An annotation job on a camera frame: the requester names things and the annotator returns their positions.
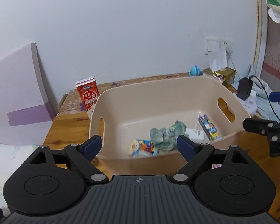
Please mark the light blue blanket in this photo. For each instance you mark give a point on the light blue blanket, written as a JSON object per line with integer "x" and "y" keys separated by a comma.
{"x": 265, "y": 108}

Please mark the white round power strip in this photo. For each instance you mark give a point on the white round power strip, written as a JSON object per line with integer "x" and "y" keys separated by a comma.
{"x": 249, "y": 104}

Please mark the black power adapter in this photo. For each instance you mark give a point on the black power adapter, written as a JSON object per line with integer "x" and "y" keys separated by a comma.
{"x": 244, "y": 88}

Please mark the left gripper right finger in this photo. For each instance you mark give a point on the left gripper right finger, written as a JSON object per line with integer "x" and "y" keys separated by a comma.
{"x": 198, "y": 157}

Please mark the white pillow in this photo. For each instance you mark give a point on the white pillow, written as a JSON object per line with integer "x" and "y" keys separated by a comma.
{"x": 11, "y": 158}

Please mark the green crumpled cloth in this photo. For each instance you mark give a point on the green crumpled cloth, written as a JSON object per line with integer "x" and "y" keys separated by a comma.
{"x": 165, "y": 139}

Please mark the purple white headboard panel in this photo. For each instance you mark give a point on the purple white headboard panel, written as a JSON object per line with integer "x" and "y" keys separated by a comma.
{"x": 26, "y": 115}

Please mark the floral wooden bed frame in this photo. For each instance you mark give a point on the floral wooden bed frame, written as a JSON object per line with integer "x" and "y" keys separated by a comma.
{"x": 267, "y": 49}

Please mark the red milk carton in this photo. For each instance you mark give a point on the red milk carton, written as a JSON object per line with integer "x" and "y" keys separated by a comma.
{"x": 88, "y": 92}

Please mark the white wall socket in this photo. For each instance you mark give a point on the white wall socket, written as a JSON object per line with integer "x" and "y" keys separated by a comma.
{"x": 217, "y": 44}

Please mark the gold tissue box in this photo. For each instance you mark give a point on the gold tissue box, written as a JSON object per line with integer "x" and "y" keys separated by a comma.
{"x": 225, "y": 76}

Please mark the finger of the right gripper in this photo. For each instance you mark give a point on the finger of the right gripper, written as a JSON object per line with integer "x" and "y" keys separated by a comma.
{"x": 275, "y": 97}
{"x": 268, "y": 128}

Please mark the round silver tin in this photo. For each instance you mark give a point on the round silver tin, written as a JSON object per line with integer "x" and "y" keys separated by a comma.
{"x": 142, "y": 154}

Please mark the colourful cartoon snack packet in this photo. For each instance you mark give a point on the colourful cartoon snack packet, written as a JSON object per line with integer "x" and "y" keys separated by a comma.
{"x": 142, "y": 145}

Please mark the beige plastic storage bin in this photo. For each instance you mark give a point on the beige plastic storage bin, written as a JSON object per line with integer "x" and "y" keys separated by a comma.
{"x": 129, "y": 112}

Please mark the blue cartoon carton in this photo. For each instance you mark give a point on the blue cartoon carton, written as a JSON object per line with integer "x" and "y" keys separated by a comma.
{"x": 211, "y": 131}

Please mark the white small box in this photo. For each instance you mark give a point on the white small box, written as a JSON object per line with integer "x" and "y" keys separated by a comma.
{"x": 196, "y": 136}

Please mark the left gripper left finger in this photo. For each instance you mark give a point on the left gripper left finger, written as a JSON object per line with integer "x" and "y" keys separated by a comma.
{"x": 80, "y": 158}

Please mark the blue toy figurine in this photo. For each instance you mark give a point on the blue toy figurine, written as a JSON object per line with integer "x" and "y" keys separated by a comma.
{"x": 195, "y": 71}

